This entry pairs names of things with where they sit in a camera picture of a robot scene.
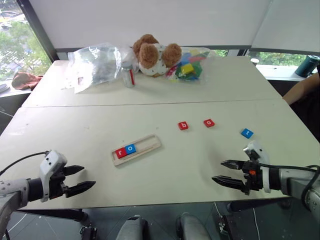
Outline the grey rounded robot leg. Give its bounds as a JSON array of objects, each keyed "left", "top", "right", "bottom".
[
  {"left": 175, "top": 212, "right": 211, "bottom": 240},
  {"left": 115, "top": 215, "right": 149, "bottom": 240}
]

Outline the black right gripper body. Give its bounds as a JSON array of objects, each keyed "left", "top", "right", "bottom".
[{"left": 240, "top": 152, "right": 265, "bottom": 196}]

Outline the brown crumpled cloth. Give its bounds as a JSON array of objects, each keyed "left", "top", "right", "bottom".
[{"left": 11, "top": 71, "right": 43, "bottom": 91}]

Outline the brown teddy bear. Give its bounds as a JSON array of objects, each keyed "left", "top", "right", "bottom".
[{"left": 132, "top": 33, "right": 183, "bottom": 78}]

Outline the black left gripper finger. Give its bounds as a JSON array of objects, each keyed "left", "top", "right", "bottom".
[
  {"left": 64, "top": 164, "right": 85, "bottom": 177},
  {"left": 65, "top": 180, "right": 97, "bottom": 199}
]

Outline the small bottle with red label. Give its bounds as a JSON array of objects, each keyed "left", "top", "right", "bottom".
[{"left": 121, "top": 62, "right": 136, "bottom": 89}]

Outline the blue letter tile o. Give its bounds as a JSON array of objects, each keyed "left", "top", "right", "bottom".
[{"left": 124, "top": 144, "right": 138, "bottom": 155}]

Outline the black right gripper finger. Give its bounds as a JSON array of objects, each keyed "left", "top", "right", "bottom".
[
  {"left": 220, "top": 159, "right": 248, "bottom": 171},
  {"left": 211, "top": 175, "right": 245, "bottom": 194}
]

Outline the red letter tile b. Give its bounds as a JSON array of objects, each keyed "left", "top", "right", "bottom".
[{"left": 177, "top": 121, "right": 191, "bottom": 132}]

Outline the clear bag of coloured blocks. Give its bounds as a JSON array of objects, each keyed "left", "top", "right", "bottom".
[{"left": 164, "top": 46, "right": 217, "bottom": 86}]

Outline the black table frame bar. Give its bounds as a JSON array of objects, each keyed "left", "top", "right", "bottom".
[
  {"left": 14, "top": 207, "right": 89, "bottom": 222},
  {"left": 226, "top": 197, "right": 293, "bottom": 213}
]

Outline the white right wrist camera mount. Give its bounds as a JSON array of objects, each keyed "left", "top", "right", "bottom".
[{"left": 242, "top": 140, "right": 272, "bottom": 194}]

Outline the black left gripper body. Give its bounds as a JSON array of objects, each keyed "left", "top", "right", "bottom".
[{"left": 48, "top": 164, "right": 70, "bottom": 200}]

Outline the clear bag with dark contents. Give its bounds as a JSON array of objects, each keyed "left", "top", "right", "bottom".
[{"left": 67, "top": 42, "right": 136, "bottom": 89}]

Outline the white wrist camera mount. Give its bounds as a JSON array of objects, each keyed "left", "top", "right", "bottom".
[
  {"left": 242, "top": 140, "right": 272, "bottom": 194},
  {"left": 39, "top": 149, "right": 68, "bottom": 203}
]

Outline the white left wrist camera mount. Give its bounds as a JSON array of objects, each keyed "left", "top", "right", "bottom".
[{"left": 39, "top": 149, "right": 68, "bottom": 203}]

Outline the red letter tile r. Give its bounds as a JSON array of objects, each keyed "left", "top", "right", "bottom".
[{"left": 115, "top": 147, "right": 129, "bottom": 159}]

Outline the teal drinking bottle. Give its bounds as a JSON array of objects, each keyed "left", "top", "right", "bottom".
[{"left": 294, "top": 55, "right": 320, "bottom": 78}]

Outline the wooden letter tray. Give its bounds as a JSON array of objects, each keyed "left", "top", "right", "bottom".
[{"left": 111, "top": 134, "right": 163, "bottom": 168}]

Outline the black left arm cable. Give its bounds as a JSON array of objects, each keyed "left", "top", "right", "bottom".
[{"left": 0, "top": 150, "right": 52, "bottom": 176}]

